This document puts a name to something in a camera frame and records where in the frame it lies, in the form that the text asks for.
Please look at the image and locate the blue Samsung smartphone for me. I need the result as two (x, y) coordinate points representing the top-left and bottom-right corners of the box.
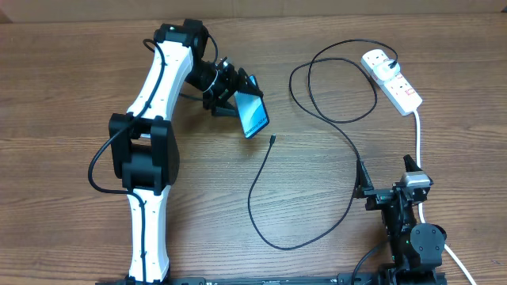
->
(233, 91), (269, 139)

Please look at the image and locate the black USB charging cable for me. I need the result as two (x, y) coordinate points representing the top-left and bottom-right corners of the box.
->
(247, 38), (399, 252)

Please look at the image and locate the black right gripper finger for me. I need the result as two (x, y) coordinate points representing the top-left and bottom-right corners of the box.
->
(355, 159), (374, 198)
(403, 154), (421, 173)

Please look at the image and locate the white power strip cord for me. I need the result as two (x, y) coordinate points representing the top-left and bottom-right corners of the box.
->
(413, 109), (478, 285)

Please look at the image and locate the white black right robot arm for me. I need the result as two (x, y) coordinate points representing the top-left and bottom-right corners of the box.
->
(351, 154), (447, 285)

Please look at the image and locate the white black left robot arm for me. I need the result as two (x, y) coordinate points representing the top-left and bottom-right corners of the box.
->
(109, 19), (269, 284)

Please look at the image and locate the white charger plug adapter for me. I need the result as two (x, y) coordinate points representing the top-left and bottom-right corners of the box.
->
(373, 61), (401, 82)

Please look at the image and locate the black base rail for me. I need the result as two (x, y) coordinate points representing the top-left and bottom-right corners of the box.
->
(95, 273), (448, 285)

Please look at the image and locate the white power strip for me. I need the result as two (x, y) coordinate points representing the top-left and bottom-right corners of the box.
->
(361, 49), (422, 116)

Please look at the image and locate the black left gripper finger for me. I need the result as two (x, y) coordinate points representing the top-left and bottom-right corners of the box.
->
(238, 68), (263, 97)
(212, 102), (238, 117)

